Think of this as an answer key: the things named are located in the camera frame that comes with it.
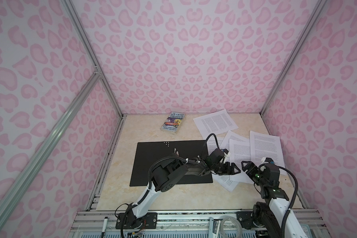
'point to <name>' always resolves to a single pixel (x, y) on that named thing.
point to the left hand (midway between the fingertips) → (239, 171)
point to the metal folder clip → (176, 151)
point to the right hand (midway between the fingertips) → (245, 164)
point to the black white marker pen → (105, 221)
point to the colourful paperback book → (173, 122)
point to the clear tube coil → (226, 218)
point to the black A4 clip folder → (147, 153)
